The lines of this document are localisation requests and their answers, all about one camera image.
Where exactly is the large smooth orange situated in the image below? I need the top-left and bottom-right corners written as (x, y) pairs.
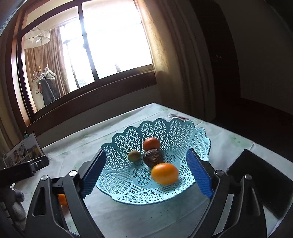
top-left (151, 163), bottom-right (179, 185)

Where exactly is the photo collage calendar card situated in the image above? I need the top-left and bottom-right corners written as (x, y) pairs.
top-left (3, 133), bottom-right (44, 168)

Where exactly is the black tablet device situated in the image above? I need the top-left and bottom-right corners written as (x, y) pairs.
top-left (227, 149), bottom-right (292, 218)

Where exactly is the dark wooden window frame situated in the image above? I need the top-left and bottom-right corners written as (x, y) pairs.
top-left (1, 1), bottom-right (156, 135)

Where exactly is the beige curtain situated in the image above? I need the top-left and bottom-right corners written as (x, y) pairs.
top-left (135, 1), bottom-right (216, 122)

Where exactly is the small orange tangerine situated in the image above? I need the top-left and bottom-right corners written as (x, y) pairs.
top-left (58, 194), bottom-right (67, 206)

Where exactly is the round orange tangerine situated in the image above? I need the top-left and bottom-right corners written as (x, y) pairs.
top-left (142, 137), bottom-right (160, 151)

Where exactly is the light blue lattice fruit basket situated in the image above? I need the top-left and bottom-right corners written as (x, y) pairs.
top-left (96, 118), bottom-right (211, 205)

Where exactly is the small green-brown kiwi fruit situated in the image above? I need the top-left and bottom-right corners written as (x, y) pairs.
top-left (128, 150), bottom-right (141, 163)

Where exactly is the dark wrinkled passion fruit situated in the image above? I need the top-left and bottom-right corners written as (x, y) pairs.
top-left (143, 149), bottom-right (163, 169)

